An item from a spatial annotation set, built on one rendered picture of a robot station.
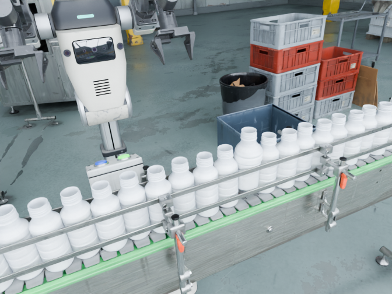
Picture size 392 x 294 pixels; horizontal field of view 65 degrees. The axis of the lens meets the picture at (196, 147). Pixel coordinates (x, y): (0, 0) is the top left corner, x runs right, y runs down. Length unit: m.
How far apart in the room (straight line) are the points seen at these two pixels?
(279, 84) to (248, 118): 1.60
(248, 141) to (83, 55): 0.74
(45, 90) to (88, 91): 3.26
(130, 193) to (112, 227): 0.08
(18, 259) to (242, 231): 0.51
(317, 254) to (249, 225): 1.31
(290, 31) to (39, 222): 2.70
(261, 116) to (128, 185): 1.02
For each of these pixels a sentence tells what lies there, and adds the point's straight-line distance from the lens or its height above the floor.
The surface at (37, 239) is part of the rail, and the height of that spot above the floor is 1.11.
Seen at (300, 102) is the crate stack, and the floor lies 0.29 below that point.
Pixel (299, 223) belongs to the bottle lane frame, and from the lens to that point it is 0.98.
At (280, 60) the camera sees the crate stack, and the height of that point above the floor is 0.78.
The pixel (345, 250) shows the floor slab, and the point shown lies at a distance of 2.20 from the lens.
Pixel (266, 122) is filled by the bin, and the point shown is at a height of 0.85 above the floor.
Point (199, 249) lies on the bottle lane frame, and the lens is 0.81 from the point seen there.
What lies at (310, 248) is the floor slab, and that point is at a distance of 2.15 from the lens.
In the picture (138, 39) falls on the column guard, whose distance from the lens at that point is 8.35.
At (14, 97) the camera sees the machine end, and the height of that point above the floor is 0.23.
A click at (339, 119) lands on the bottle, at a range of 0.94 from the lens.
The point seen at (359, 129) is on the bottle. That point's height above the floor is 1.12.
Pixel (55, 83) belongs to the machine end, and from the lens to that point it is 4.45.
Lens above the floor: 1.53
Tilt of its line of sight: 30 degrees down
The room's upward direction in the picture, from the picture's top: 3 degrees counter-clockwise
